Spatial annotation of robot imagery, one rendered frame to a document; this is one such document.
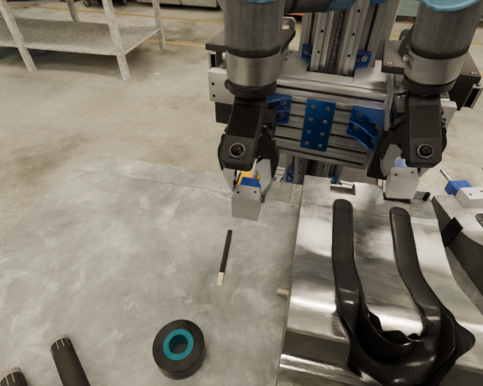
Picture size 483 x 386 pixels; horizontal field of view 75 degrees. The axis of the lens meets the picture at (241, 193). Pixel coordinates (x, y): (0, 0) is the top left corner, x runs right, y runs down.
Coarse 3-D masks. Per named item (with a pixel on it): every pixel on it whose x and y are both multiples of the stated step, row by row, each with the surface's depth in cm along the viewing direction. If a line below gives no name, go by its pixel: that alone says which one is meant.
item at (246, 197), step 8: (256, 176) 64; (240, 184) 61; (248, 184) 61; (256, 184) 61; (232, 192) 57; (240, 192) 57; (248, 192) 57; (256, 192) 57; (232, 200) 57; (240, 200) 56; (248, 200) 56; (256, 200) 55; (232, 208) 58; (240, 208) 58; (248, 208) 57; (256, 208) 57; (232, 216) 60; (240, 216) 59; (248, 216) 59; (256, 216) 58
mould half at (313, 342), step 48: (384, 240) 57; (432, 240) 57; (288, 288) 58; (384, 288) 47; (432, 288) 48; (288, 336) 42; (336, 336) 40; (480, 336) 39; (288, 384) 42; (336, 384) 42; (480, 384) 38
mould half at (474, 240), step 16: (448, 208) 67; (464, 208) 67; (480, 208) 67; (464, 224) 64; (480, 224) 64; (464, 240) 62; (480, 240) 59; (464, 256) 62; (480, 256) 58; (480, 272) 58; (480, 288) 59
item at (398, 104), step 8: (408, 80) 48; (408, 88) 49; (416, 88) 47; (424, 88) 47; (432, 88) 46; (440, 88) 46; (448, 88) 47; (400, 96) 57; (408, 96) 54; (392, 104) 58; (400, 104) 54; (392, 112) 58; (400, 112) 53; (392, 120) 59; (400, 120) 53; (400, 128) 53; (400, 136) 54
